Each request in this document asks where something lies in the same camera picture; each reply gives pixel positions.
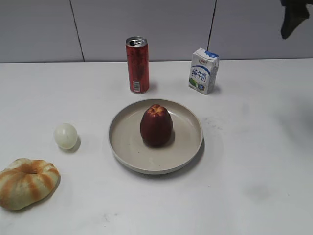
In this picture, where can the white milk carton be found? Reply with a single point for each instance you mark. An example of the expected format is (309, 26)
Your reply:
(203, 71)

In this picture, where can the white egg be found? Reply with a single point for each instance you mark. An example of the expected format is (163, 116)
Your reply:
(65, 136)

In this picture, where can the red soda can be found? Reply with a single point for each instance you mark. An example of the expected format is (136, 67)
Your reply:
(138, 64)

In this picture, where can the dark red apple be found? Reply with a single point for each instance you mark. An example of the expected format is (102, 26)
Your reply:
(156, 126)

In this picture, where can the striped round bread bun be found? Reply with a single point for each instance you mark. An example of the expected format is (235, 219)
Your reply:
(26, 181)

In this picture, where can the beige round plate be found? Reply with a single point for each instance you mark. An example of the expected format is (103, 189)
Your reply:
(130, 150)

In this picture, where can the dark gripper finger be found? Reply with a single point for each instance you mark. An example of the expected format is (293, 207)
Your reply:
(296, 12)

